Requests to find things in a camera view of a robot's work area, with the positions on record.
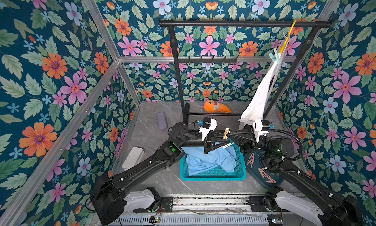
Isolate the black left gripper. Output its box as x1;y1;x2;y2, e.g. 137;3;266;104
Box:
175;129;225;155

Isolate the beige wooden clothespin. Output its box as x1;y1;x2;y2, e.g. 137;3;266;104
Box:
223;128;231;140

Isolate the light blue t-shirt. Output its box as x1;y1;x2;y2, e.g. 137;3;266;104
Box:
183;146;237;176

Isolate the white t-shirt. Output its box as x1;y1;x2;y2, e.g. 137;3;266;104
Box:
239;54;284;124

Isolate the light green clothespin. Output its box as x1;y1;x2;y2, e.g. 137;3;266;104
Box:
269;49;281;65

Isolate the yellow plastic hanger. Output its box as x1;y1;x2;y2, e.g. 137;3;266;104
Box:
279;21;296;54

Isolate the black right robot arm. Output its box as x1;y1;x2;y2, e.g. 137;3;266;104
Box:
223;125;364;226

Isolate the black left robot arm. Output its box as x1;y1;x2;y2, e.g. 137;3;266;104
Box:
90;123;230;226

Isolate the teal basket under shirt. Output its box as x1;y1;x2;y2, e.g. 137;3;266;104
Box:
180;145;246;182

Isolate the orange plush fish toy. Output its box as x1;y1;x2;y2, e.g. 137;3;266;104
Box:
203;100;232;113

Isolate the dark teal clothespin tray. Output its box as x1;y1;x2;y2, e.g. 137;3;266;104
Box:
243;150;284;189

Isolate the grey purple cylinder roller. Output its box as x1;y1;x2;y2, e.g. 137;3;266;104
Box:
157;112;167;130

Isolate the white box on table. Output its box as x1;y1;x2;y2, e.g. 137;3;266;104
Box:
121;147;145;171

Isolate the black clothes rack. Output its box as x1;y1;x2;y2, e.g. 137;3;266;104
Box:
158;19;332;121

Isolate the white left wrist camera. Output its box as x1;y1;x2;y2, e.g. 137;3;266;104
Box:
199;117;217;141

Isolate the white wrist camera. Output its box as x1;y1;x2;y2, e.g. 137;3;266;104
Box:
199;117;217;141
253;119;271;143

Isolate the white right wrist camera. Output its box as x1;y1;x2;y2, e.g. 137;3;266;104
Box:
253;119;271;143

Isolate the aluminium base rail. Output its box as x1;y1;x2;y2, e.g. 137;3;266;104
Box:
112;193;322;226

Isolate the black wall hook rail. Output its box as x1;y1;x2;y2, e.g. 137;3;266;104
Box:
178;56;238;64

